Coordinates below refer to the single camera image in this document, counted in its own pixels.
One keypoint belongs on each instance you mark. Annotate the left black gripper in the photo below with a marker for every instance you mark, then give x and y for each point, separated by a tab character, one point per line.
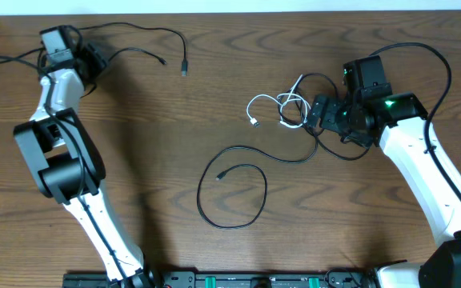
92	58

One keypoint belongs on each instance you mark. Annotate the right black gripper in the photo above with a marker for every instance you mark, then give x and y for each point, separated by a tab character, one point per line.
327	121

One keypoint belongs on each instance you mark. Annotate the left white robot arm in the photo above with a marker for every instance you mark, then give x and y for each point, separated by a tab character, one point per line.
66	165

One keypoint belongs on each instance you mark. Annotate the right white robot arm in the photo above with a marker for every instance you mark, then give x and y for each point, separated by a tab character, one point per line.
372	115

